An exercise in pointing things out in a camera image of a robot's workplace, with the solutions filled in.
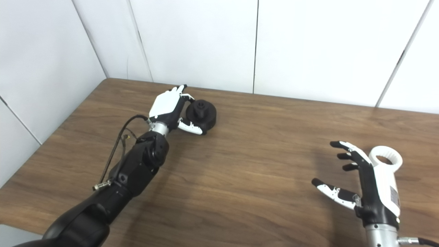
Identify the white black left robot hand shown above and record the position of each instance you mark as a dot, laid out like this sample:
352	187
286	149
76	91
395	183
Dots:
164	104

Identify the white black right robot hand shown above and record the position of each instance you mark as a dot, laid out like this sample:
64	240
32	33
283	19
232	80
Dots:
377	202

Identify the round black part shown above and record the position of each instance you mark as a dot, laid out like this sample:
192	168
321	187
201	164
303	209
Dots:
205	118

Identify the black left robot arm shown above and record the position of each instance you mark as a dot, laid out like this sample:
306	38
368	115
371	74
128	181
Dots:
133	171

